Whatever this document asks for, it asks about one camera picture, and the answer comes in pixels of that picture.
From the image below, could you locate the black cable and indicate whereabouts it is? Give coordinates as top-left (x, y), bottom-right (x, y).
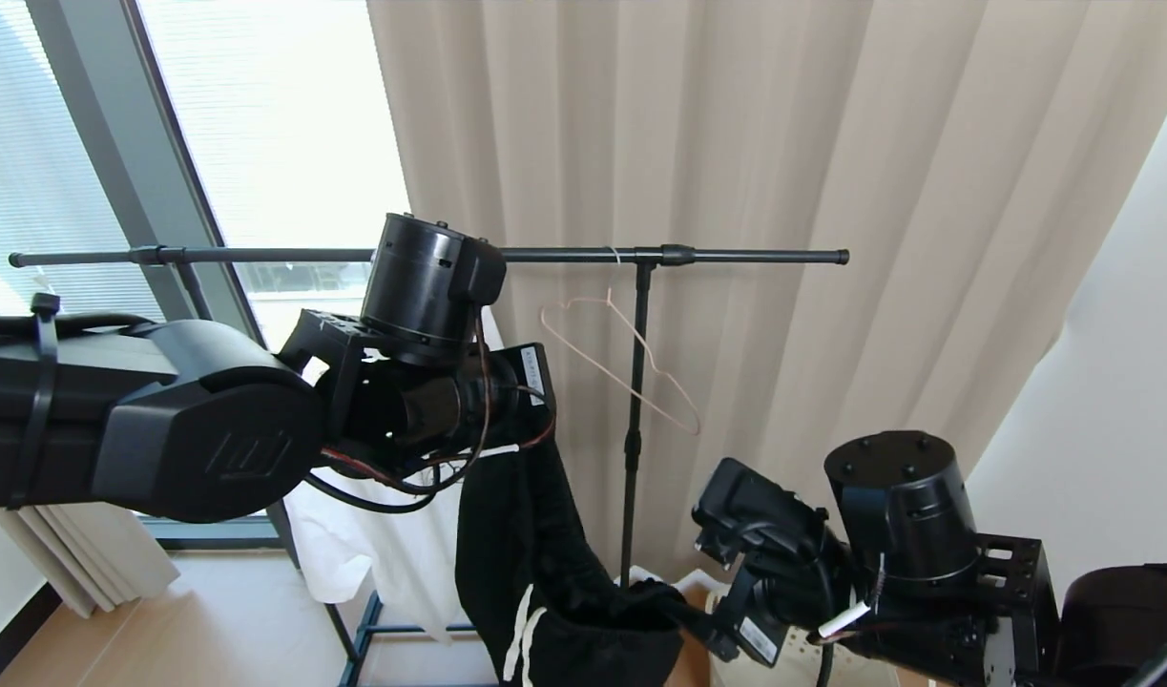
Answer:
top-left (302, 468), bottom-right (450, 516)

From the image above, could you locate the pink clothes hanger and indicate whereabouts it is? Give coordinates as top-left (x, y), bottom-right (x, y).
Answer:
top-left (539, 289), bottom-right (703, 437)

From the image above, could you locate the white t-shirt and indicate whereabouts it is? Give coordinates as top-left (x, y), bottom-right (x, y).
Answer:
top-left (282, 305), bottom-right (508, 642)

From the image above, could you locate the black clothes rack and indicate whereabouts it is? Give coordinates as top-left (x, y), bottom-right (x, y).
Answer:
top-left (8, 243), bottom-right (851, 687)

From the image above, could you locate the beige curtain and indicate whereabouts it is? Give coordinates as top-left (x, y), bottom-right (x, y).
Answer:
top-left (366, 0), bottom-right (1167, 597)
top-left (0, 504), bottom-right (180, 618)

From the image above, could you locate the window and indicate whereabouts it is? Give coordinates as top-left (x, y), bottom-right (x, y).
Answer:
top-left (0, 0), bottom-right (412, 550)

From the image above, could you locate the black garment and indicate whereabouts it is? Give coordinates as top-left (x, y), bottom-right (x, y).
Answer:
top-left (454, 441), bottom-right (741, 687)

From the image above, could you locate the white laundry basket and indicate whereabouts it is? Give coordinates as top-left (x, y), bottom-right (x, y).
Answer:
top-left (631, 563), bottom-right (927, 687)

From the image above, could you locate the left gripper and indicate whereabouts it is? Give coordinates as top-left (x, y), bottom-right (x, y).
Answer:
top-left (449, 342), bottom-right (558, 454)

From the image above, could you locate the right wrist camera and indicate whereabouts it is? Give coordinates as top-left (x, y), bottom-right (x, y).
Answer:
top-left (691, 458), bottom-right (832, 573)

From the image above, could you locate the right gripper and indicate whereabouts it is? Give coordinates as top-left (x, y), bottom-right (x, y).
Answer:
top-left (712, 563), bottom-right (856, 669)

